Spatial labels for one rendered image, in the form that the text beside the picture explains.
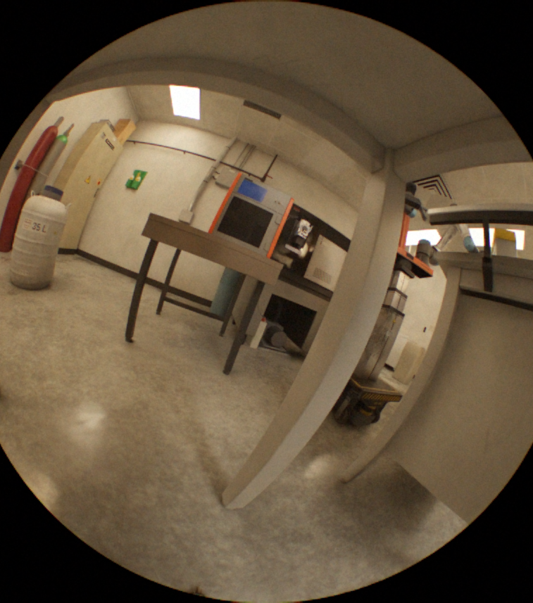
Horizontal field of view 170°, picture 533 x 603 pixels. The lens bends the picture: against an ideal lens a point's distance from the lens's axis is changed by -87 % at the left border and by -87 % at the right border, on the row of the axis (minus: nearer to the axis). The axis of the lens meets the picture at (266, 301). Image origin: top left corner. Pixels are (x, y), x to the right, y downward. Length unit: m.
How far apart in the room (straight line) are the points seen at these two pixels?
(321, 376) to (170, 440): 0.56
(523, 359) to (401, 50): 0.71
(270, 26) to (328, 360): 0.45
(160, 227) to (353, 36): 0.92
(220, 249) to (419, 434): 1.11
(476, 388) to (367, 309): 0.55
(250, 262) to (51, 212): 1.46
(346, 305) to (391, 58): 0.34
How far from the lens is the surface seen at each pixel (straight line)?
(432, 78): 0.32
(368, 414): 1.20
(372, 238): 0.24
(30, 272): 1.64
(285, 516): 0.66
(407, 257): 1.33
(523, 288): 0.68
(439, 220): 0.64
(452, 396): 0.70
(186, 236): 0.89
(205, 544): 0.57
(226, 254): 0.86
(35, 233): 1.60
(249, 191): 1.06
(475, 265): 0.67
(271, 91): 0.30
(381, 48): 0.31
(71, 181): 3.09
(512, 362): 0.71
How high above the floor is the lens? 0.56
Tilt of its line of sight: 4 degrees down
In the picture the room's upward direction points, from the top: 22 degrees clockwise
